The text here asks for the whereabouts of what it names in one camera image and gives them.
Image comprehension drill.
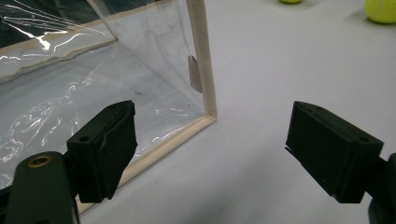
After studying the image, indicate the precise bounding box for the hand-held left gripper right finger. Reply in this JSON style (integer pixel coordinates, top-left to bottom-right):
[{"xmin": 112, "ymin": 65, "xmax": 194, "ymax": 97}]
[{"xmin": 284, "ymin": 100, "xmax": 385, "ymax": 204}]

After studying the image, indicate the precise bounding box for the clear plastic bag beige trim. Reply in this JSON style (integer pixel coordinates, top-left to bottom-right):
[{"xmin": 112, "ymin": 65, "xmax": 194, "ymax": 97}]
[{"xmin": 0, "ymin": 0, "xmax": 219, "ymax": 216}]

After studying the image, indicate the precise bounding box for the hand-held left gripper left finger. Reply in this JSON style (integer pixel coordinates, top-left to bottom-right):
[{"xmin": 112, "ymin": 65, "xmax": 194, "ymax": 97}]
[{"xmin": 65, "ymin": 100, "xmax": 138, "ymax": 203}]

